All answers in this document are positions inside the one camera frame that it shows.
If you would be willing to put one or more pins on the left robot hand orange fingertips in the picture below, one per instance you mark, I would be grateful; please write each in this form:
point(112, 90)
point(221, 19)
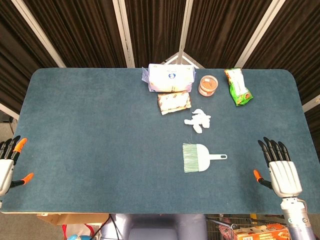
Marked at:
point(6, 170)

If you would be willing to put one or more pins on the white triangular partition foot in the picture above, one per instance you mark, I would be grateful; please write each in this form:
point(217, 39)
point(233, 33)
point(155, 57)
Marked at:
point(185, 60)

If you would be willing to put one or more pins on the large white purple tissue pack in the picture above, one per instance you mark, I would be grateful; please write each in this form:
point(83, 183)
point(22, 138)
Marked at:
point(168, 78)

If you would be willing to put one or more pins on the mint green hand brush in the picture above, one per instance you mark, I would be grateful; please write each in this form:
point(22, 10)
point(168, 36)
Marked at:
point(200, 158)

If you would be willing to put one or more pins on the orange printed carton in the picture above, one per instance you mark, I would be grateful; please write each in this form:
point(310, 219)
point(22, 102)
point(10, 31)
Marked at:
point(262, 232)

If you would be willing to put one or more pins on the brown cardboard box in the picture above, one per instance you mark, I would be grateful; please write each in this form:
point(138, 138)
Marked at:
point(72, 218)

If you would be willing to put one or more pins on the round clear snack jar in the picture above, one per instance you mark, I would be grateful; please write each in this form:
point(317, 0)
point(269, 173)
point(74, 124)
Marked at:
point(208, 85)

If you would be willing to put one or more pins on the blue table cloth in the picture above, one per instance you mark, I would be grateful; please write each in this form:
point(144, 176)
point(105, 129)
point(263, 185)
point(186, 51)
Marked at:
point(100, 150)

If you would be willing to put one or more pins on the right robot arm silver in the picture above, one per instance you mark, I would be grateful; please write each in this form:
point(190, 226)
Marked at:
point(297, 217)

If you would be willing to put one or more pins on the green white snack bag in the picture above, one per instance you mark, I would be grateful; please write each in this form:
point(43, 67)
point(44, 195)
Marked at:
point(238, 86)

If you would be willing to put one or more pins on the white partition post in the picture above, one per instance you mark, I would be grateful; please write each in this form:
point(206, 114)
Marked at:
point(184, 27)
point(123, 32)
point(37, 32)
point(260, 32)

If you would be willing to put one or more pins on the red white plastic bag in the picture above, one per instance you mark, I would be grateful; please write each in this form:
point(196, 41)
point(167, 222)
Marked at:
point(80, 231)

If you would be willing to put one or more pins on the small beige red-print snack pack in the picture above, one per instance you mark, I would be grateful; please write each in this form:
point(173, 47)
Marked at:
point(174, 102)

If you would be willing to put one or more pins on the right robot hand orange thumb tip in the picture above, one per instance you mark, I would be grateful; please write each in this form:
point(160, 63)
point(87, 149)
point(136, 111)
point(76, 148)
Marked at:
point(285, 177)

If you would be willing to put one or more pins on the brown curtain panel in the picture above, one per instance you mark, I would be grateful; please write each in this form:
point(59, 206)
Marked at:
point(300, 45)
point(82, 32)
point(12, 50)
point(217, 30)
point(155, 30)

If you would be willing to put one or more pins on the white partition rail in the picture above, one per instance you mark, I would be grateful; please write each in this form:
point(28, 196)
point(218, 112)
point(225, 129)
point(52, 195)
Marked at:
point(311, 103)
point(8, 110)

